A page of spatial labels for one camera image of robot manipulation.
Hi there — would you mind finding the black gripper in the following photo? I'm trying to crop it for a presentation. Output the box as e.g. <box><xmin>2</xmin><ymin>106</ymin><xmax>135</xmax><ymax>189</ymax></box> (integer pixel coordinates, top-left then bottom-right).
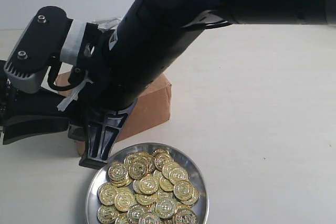
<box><xmin>1</xmin><ymin>22</ymin><xmax>147</xmax><ymax>169</ymax></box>

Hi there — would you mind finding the round steel plate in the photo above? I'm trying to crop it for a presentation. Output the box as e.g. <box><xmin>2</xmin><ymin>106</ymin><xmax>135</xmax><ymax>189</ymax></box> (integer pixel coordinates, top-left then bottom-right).
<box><xmin>85</xmin><ymin>143</ymin><xmax>209</xmax><ymax>223</ymax></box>

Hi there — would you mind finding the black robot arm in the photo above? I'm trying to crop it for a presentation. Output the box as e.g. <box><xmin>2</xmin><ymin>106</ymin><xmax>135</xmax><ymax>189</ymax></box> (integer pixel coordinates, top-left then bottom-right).
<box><xmin>1</xmin><ymin>0</ymin><xmax>335</xmax><ymax>168</ymax></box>

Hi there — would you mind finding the brown cardboard box with slot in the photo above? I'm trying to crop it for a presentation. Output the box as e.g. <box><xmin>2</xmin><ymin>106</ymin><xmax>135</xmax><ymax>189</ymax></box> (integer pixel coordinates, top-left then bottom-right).
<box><xmin>55</xmin><ymin>73</ymin><xmax>173</xmax><ymax>157</ymax></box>

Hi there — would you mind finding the gold coin plate left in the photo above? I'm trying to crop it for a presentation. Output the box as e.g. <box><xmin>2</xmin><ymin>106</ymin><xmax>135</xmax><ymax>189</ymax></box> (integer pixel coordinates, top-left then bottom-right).
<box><xmin>114</xmin><ymin>191</ymin><xmax>135</xmax><ymax>212</ymax></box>

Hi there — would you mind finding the gold coin plate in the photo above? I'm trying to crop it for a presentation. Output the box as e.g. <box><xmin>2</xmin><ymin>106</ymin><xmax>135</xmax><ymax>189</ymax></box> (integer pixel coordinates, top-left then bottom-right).
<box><xmin>173</xmin><ymin>180</ymin><xmax>194</xmax><ymax>201</ymax></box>
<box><xmin>114</xmin><ymin>191</ymin><xmax>135</xmax><ymax>212</ymax></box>
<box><xmin>139</xmin><ymin>175</ymin><xmax>159</xmax><ymax>195</ymax></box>
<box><xmin>154</xmin><ymin>153</ymin><xmax>173</xmax><ymax>171</ymax></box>

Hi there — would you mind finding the gold coin bottom left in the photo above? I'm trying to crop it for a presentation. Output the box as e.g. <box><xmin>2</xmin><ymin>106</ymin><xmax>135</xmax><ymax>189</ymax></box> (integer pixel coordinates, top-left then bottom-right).
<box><xmin>97</xmin><ymin>205</ymin><xmax>119</xmax><ymax>224</ymax></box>

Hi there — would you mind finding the gold coin plate top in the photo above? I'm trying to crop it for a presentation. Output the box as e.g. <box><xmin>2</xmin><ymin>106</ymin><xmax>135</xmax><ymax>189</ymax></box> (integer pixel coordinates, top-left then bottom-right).
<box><xmin>154</xmin><ymin>153</ymin><xmax>173</xmax><ymax>171</ymax></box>

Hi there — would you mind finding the gold coin plate centre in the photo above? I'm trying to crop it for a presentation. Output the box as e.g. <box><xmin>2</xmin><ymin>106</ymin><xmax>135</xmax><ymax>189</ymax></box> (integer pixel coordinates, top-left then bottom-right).
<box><xmin>139</xmin><ymin>175</ymin><xmax>159</xmax><ymax>195</ymax></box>

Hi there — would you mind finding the gold coin plate right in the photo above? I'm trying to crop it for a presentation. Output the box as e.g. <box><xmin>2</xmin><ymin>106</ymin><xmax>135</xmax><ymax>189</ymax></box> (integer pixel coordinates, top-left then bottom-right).
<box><xmin>173</xmin><ymin>180</ymin><xmax>194</xmax><ymax>201</ymax></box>

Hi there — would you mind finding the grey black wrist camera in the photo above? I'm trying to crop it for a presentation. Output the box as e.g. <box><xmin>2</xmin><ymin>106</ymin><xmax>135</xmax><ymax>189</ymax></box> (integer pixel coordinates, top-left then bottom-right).
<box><xmin>4</xmin><ymin>6</ymin><xmax>87</xmax><ymax>93</ymax></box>

